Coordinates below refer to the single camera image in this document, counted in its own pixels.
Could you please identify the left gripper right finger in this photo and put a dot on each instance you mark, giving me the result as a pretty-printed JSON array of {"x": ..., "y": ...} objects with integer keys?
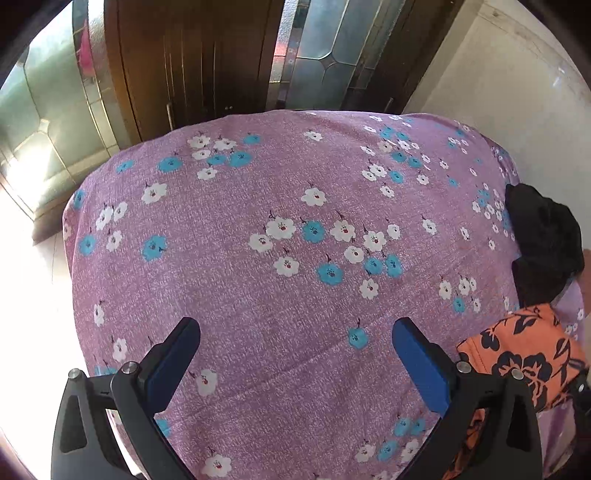
[{"x": 508, "y": 446}]

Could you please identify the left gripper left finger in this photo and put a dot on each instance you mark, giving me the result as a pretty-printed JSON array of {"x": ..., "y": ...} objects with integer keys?
[{"x": 84, "y": 445}]

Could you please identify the orange floral dress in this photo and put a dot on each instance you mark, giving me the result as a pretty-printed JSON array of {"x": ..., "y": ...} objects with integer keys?
[{"x": 542, "y": 343}]

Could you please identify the black garment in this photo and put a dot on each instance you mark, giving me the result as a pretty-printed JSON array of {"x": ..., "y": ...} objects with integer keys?
[{"x": 550, "y": 243}]

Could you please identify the purple floral bedsheet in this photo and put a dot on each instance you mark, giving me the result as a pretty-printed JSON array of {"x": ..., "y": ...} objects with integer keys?
[{"x": 295, "y": 239}]

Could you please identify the brown wooden door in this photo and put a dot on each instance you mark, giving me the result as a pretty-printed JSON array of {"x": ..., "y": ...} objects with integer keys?
[{"x": 149, "y": 67}]

